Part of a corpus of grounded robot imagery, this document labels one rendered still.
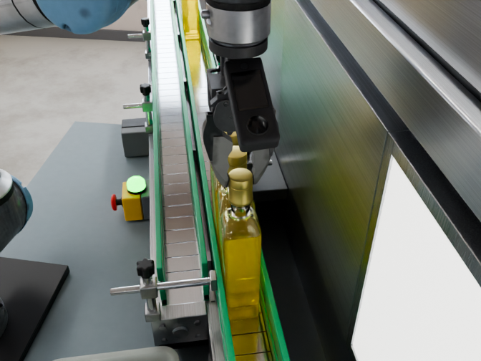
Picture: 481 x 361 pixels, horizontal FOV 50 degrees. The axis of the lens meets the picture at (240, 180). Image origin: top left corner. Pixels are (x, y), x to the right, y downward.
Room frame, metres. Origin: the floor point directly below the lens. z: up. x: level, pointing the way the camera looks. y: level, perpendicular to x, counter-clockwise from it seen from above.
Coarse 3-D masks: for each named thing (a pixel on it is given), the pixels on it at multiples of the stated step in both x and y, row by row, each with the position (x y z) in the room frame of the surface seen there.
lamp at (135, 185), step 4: (132, 176) 0.99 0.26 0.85; (136, 176) 0.98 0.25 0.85; (128, 180) 0.97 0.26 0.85; (132, 180) 0.97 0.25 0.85; (136, 180) 0.97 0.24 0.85; (140, 180) 0.97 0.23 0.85; (144, 180) 0.98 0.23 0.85; (128, 184) 0.96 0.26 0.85; (132, 184) 0.96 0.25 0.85; (136, 184) 0.96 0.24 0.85; (140, 184) 0.96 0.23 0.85; (144, 184) 0.97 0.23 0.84; (128, 188) 0.96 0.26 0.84; (132, 188) 0.95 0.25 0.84; (136, 188) 0.95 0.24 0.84; (140, 188) 0.96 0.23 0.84; (144, 188) 0.96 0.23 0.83; (128, 192) 0.96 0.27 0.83; (132, 192) 0.95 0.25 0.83; (136, 192) 0.95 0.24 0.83; (140, 192) 0.95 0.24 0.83
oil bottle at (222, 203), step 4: (220, 188) 0.64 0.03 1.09; (224, 188) 0.64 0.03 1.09; (220, 192) 0.63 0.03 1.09; (224, 192) 0.63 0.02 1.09; (220, 196) 0.62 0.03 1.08; (224, 196) 0.62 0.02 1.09; (220, 200) 0.62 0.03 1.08; (224, 200) 0.61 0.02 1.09; (220, 204) 0.61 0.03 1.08; (224, 204) 0.61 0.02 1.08; (228, 204) 0.61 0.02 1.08; (252, 204) 0.61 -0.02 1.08; (220, 208) 0.61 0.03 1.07; (224, 208) 0.60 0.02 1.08; (220, 212) 0.61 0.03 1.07; (220, 244) 0.61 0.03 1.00; (220, 248) 0.61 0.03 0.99; (220, 252) 0.61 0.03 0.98; (220, 256) 0.61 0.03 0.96; (220, 260) 0.62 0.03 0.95; (220, 264) 0.62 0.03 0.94
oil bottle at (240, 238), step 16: (224, 224) 0.56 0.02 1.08; (240, 224) 0.55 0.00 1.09; (256, 224) 0.56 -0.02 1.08; (224, 240) 0.55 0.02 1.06; (240, 240) 0.55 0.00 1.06; (256, 240) 0.55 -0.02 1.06; (224, 256) 0.55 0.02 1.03; (240, 256) 0.55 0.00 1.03; (256, 256) 0.55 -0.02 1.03; (224, 272) 0.55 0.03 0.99; (240, 272) 0.55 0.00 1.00; (256, 272) 0.55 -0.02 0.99; (224, 288) 0.56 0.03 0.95; (240, 288) 0.55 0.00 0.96; (256, 288) 0.55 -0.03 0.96; (240, 304) 0.55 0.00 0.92; (256, 304) 0.55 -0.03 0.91
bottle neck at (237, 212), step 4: (232, 208) 0.57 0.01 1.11; (236, 208) 0.56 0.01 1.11; (240, 208) 0.56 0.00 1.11; (244, 208) 0.56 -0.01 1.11; (248, 208) 0.57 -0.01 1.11; (232, 212) 0.57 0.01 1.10; (236, 212) 0.56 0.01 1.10; (240, 212) 0.56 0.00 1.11; (244, 212) 0.56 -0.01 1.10; (248, 212) 0.57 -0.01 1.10; (236, 216) 0.56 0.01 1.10; (240, 216) 0.56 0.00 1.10; (244, 216) 0.56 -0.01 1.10
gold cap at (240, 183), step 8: (240, 168) 0.59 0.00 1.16; (232, 176) 0.57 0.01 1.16; (240, 176) 0.57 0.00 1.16; (248, 176) 0.57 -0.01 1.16; (232, 184) 0.56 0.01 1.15; (240, 184) 0.56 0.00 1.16; (248, 184) 0.56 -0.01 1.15; (232, 192) 0.56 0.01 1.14; (240, 192) 0.56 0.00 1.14; (248, 192) 0.56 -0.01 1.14; (232, 200) 0.56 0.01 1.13; (240, 200) 0.56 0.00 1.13; (248, 200) 0.56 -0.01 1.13
